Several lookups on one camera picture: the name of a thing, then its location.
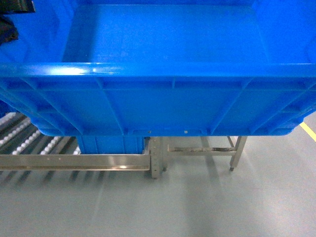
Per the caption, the steel table frame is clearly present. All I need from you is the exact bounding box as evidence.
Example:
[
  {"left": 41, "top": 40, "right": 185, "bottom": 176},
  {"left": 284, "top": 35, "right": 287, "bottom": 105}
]
[{"left": 167, "top": 136, "right": 248, "bottom": 171}]

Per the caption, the large blue plastic crate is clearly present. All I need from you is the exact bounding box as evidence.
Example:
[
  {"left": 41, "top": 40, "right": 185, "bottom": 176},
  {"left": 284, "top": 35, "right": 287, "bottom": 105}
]
[{"left": 0, "top": 0, "right": 316, "bottom": 136}]

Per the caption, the blue crate on shelf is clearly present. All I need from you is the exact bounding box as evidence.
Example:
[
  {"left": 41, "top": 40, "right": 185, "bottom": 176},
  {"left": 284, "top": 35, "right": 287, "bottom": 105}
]
[{"left": 76, "top": 136, "right": 145, "bottom": 154}]

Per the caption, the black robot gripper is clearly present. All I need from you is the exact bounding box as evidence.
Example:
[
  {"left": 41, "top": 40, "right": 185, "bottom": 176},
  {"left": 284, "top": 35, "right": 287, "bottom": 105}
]
[{"left": 0, "top": 0, "right": 36, "bottom": 45}]

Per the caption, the steel roller shelf frame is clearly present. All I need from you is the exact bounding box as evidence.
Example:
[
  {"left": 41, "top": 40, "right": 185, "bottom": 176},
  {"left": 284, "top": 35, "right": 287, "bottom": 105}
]
[{"left": 0, "top": 113, "right": 168, "bottom": 179}]

